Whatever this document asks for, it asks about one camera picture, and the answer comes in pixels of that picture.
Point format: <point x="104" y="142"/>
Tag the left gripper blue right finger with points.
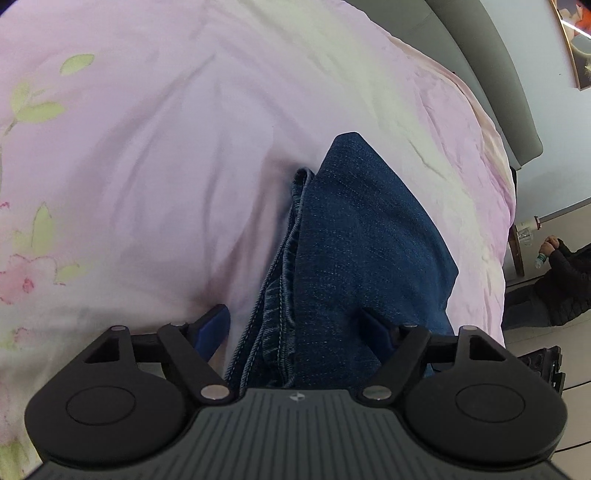
<point x="401" y="352"/>

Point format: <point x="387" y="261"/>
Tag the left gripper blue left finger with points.
<point x="187" y="350"/>

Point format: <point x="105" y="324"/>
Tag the blue denim jeans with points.
<point x="357" y="239"/>

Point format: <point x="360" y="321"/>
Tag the clear plastic water bottle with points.
<point x="540" y="260"/>

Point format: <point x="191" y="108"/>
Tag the person in black jacket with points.
<point x="560" y="296"/>

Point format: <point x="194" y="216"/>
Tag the pink floral duvet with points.
<point x="147" y="150"/>

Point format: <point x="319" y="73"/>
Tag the grey upholstered headboard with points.
<point x="476" y="35"/>

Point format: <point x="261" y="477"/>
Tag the framed floral wall picture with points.
<point x="574" y="17"/>

